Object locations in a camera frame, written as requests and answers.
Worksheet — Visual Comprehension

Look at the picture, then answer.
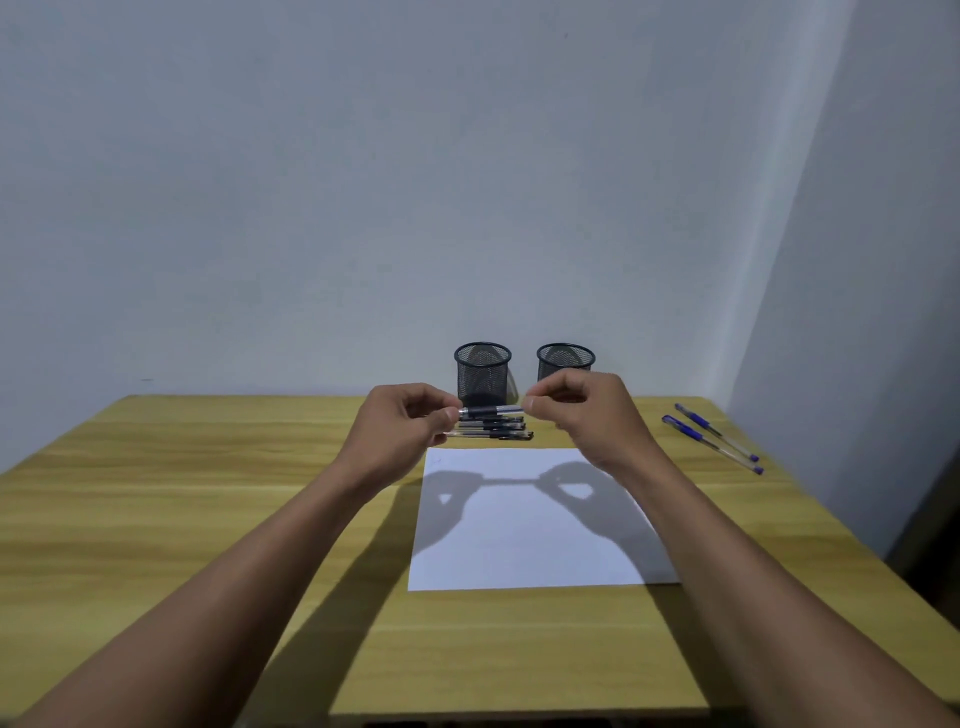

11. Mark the person's right hand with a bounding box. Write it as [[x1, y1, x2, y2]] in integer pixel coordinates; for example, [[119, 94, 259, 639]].
[[521, 368, 665, 496]]

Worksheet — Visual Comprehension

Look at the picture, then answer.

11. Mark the person's left hand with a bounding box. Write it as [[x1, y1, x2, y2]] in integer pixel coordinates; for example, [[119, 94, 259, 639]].
[[333, 382, 465, 496]]

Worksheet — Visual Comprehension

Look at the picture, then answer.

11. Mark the black mesh pen cup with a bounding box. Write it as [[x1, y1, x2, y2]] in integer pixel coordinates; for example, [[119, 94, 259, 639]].
[[452, 341, 514, 410], [535, 342, 598, 384]]

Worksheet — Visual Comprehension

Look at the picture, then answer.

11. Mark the blue pen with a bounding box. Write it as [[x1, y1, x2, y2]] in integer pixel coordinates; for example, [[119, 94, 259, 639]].
[[673, 402, 761, 464], [660, 413, 766, 477]]

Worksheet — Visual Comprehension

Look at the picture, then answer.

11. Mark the white paper sheet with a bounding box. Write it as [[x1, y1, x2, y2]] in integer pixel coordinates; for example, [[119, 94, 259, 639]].
[[407, 447, 682, 594]]

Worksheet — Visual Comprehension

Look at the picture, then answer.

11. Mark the person's right forearm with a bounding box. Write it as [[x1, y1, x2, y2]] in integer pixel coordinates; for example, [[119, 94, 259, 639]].
[[618, 449, 960, 728]]

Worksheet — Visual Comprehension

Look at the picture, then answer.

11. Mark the person's left forearm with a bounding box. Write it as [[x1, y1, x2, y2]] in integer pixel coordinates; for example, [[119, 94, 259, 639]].
[[14, 464, 373, 728]]

